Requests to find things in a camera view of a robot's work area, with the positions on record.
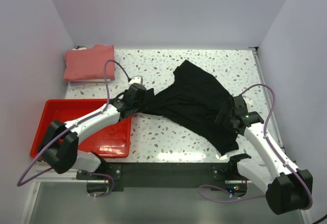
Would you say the black t shirt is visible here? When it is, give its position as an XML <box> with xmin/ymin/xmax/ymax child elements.
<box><xmin>139</xmin><ymin>60</ymin><xmax>239</xmax><ymax>155</ymax></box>

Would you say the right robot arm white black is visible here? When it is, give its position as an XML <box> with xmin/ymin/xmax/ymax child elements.
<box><xmin>215</xmin><ymin>96</ymin><xmax>313</xmax><ymax>215</ymax></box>

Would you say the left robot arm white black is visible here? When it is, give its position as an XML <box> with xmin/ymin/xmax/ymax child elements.
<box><xmin>37</xmin><ymin>83</ymin><xmax>147</xmax><ymax>179</ymax></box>

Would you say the red plastic tray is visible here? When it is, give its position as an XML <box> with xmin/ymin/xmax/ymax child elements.
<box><xmin>30</xmin><ymin>99</ymin><xmax>131</xmax><ymax>158</ymax></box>

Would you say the folded pink t shirt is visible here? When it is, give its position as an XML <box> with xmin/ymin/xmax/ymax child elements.
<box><xmin>63</xmin><ymin>44</ymin><xmax>115</xmax><ymax>82</ymax></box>

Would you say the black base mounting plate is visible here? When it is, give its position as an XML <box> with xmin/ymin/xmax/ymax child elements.
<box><xmin>76</xmin><ymin>162</ymin><xmax>245</xmax><ymax>192</ymax></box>

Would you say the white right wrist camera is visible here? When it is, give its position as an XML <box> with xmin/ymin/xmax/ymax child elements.
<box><xmin>245</xmin><ymin>99</ymin><xmax>253</xmax><ymax>107</ymax></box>

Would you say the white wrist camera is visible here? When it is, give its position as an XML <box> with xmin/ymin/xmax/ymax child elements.
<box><xmin>129</xmin><ymin>76</ymin><xmax>143</xmax><ymax>85</ymax></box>
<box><xmin>245</xmin><ymin>99</ymin><xmax>253</xmax><ymax>107</ymax></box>

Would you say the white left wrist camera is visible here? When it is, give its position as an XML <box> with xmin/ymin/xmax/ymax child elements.
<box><xmin>129</xmin><ymin>76</ymin><xmax>143</xmax><ymax>85</ymax></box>

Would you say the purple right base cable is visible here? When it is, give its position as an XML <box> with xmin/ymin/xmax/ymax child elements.
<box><xmin>198</xmin><ymin>184</ymin><xmax>268</xmax><ymax>204</ymax></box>

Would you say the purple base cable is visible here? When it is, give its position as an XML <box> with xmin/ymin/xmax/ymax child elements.
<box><xmin>86</xmin><ymin>175</ymin><xmax>115</xmax><ymax>198</ymax></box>
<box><xmin>198</xmin><ymin>184</ymin><xmax>268</xmax><ymax>204</ymax></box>

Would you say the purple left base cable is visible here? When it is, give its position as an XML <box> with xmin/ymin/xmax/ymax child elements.
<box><xmin>86</xmin><ymin>175</ymin><xmax>115</xmax><ymax>198</ymax></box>

